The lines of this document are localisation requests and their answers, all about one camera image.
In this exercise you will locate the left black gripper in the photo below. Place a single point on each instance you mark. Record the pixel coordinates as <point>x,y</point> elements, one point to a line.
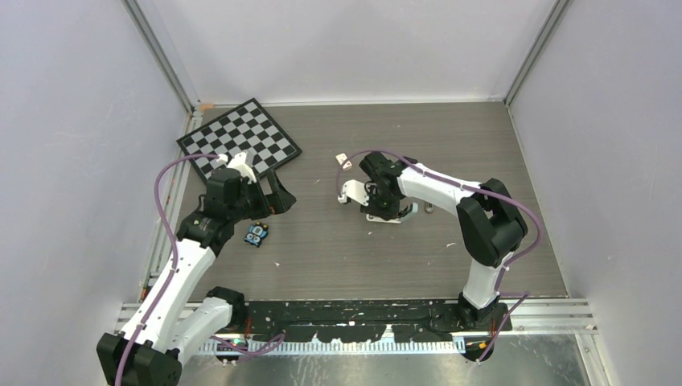
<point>280,200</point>

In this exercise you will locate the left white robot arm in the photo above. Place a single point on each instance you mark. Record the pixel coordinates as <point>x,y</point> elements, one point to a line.
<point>154,345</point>

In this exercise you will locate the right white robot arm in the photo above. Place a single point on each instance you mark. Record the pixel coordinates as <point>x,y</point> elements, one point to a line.
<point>490,221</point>

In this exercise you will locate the blue owl eraser toy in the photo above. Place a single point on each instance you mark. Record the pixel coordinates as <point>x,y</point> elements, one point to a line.
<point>256,234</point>

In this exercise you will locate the small white staple box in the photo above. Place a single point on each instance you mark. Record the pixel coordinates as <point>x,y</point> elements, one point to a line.
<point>343,161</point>

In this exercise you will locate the black white chessboard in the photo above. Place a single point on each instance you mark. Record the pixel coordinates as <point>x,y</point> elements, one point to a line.
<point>246,127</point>

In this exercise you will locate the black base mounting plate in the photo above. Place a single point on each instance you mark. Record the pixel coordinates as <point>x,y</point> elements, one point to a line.
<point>362,321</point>

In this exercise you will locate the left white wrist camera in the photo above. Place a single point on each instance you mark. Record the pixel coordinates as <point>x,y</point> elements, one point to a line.
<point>242,162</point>

